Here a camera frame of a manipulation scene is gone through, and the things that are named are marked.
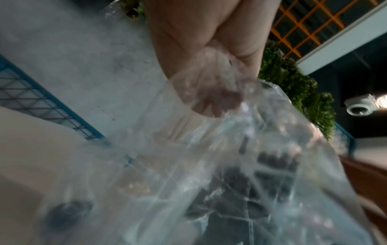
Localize beige table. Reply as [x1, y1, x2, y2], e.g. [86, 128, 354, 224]
[0, 106, 122, 245]

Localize hanging small-leaf green plant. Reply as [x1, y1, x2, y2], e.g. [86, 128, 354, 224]
[258, 40, 336, 140]

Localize pack of black straws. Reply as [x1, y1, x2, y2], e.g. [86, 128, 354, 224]
[39, 46, 376, 245]

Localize person's left hand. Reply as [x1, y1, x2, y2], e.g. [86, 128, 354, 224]
[144, 0, 281, 118]

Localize orange grid panel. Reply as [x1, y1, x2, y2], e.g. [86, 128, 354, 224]
[270, 0, 379, 59]

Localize white panel frame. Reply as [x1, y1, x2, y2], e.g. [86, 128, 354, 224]
[296, 4, 387, 75]

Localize bunch of black straws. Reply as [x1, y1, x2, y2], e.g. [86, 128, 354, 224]
[181, 136, 303, 245]

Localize person's right hand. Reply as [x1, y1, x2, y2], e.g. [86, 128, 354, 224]
[337, 154, 387, 230]

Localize white dome security camera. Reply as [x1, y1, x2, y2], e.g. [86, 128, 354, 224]
[344, 93, 381, 117]

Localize blue mesh fence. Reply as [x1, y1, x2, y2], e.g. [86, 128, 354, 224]
[0, 54, 135, 168]

